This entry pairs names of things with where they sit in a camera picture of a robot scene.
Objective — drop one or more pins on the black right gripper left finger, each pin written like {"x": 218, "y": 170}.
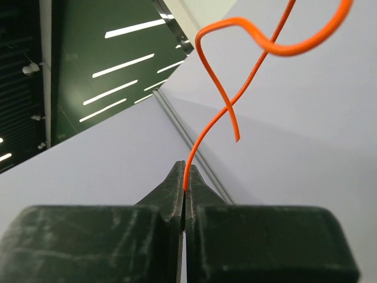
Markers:
{"x": 98, "y": 243}

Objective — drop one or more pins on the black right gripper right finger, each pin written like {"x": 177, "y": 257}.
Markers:
{"x": 261, "y": 243}

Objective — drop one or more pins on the aluminium frame post right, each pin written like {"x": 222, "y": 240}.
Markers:
{"x": 190, "y": 141}

